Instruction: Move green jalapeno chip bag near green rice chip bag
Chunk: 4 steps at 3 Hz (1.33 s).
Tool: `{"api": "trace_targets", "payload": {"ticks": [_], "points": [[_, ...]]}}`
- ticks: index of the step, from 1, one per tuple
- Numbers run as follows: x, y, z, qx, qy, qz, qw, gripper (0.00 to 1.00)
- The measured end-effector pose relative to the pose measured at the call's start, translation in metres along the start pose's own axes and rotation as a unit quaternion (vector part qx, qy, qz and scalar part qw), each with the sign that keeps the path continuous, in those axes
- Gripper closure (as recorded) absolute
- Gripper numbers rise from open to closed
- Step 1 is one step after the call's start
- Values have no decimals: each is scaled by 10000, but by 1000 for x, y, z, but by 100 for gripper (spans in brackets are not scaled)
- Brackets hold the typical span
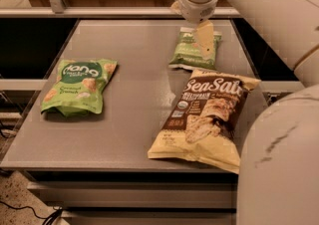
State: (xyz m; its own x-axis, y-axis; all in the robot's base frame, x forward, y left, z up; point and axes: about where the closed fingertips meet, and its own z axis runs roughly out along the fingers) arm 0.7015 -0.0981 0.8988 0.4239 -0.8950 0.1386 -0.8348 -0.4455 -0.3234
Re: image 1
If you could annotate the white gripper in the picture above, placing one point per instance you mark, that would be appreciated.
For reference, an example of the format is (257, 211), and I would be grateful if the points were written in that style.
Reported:
(197, 10)

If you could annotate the green jalapeno chip bag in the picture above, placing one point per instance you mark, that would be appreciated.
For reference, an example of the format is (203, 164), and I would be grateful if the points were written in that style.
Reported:
(188, 55)

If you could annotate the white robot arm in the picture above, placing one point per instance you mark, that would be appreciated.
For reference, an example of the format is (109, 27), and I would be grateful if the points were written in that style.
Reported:
(278, 183)

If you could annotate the sea salt chip bag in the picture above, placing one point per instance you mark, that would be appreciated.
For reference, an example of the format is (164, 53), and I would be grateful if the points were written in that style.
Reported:
(201, 125)

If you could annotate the green rice chip bag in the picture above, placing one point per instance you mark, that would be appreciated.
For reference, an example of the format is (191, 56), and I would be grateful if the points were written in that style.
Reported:
(79, 87)

